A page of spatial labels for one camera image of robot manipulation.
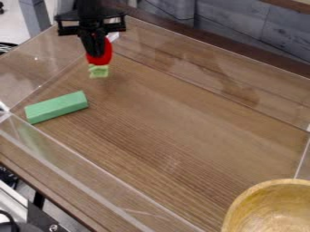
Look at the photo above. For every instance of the black metal bracket with screw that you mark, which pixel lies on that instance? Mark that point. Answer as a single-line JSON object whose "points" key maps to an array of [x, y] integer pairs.
{"points": [[38, 219]]}

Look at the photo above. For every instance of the clear acrylic corner bracket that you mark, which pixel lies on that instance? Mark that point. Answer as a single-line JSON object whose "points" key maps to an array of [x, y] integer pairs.
{"points": [[115, 35]]}

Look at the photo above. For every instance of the red toy fruit green stem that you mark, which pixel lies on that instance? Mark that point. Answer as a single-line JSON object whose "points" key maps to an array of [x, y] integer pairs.
{"points": [[98, 64]]}

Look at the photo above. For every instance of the grey post upper left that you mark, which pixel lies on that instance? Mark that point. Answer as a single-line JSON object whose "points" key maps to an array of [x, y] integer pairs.
{"points": [[34, 16]]}

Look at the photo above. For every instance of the wooden bowl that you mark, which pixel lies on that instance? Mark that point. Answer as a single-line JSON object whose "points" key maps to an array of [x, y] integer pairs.
{"points": [[274, 206]]}

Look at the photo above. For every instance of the clear acrylic tray enclosure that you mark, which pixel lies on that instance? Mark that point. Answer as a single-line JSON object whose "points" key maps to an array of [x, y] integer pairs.
{"points": [[187, 125]]}

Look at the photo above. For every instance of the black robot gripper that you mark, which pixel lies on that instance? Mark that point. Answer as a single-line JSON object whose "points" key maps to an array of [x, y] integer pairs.
{"points": [[90, 15]]}

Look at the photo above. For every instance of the green rectangular foam block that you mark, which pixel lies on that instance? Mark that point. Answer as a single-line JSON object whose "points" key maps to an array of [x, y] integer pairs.
{"points": [[54, 107]]}

